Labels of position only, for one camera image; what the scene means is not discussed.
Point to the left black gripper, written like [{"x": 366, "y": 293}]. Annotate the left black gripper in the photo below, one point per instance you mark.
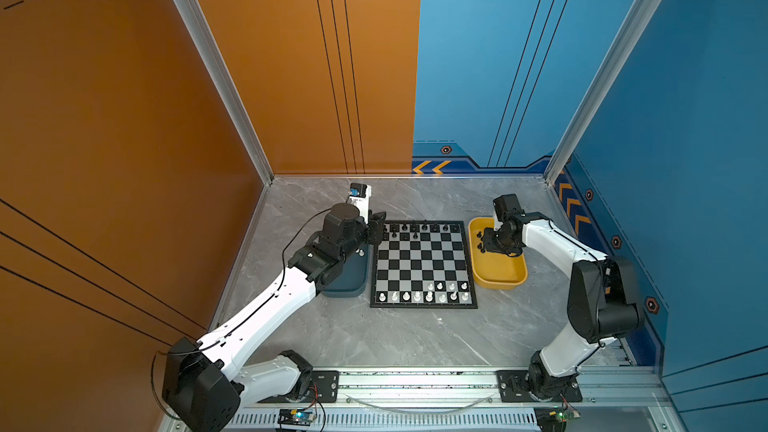
[{"x": 374, "y": 227}]

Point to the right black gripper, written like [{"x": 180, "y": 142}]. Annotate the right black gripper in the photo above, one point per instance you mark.
[{"x": 488, "y": 245}]

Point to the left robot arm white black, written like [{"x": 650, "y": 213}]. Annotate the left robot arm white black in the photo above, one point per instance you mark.
[{"x": 206, "y": 381}]

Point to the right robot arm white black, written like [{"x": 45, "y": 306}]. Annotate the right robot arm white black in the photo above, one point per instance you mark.
[{"x": 603, "y": 302}]

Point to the left green circuit board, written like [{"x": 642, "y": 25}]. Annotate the left green circuit board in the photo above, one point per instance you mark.
[{"x": 296, "y": 419}]

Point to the yellow plastic tray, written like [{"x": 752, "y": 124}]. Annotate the yellow plastic tray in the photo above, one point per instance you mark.
[{"x": 491, "y": 270}]

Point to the teal plastic tray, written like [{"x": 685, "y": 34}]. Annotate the teal plastic tray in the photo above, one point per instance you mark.
[{"x": 353, "y": 278}]

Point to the black and white chessboard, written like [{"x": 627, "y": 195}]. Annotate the black and white chessboard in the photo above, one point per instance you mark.
[{"x": 423, "y": 265}]

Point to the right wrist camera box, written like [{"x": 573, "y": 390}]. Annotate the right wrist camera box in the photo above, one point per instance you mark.
[{"x": 506, "y": 207}]

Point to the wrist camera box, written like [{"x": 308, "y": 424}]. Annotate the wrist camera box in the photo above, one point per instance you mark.
[
  {"x": 359, "y": 195},
  {"x": 506, "y": 207}
]

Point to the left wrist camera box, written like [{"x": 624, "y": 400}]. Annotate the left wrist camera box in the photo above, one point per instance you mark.
[{"x": 359, "y": 195}]

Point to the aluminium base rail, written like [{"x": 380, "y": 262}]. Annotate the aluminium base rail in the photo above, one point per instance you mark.
[{"x": 459, "y": 386}]

